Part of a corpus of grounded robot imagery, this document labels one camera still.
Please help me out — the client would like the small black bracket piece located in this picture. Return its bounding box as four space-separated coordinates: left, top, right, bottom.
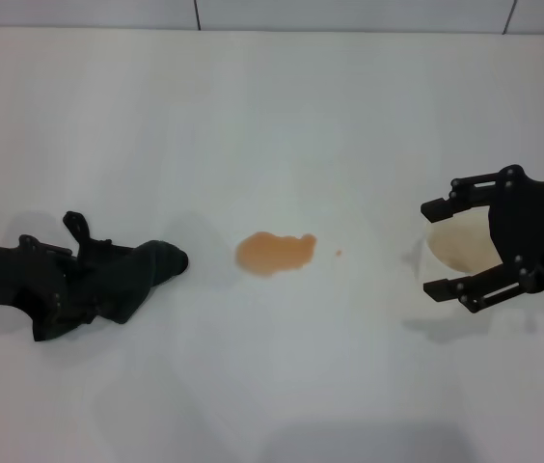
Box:
62 209 94 242

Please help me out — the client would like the white paper cup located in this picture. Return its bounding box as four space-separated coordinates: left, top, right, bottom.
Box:
422 210 505 277

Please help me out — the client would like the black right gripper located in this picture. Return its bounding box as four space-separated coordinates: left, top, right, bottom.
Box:
419 164 544 315

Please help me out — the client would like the orange liquid stain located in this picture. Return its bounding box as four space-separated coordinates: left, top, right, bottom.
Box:
234 231 318 280

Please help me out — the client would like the dark rag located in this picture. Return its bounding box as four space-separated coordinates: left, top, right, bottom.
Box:
32 239 190 342

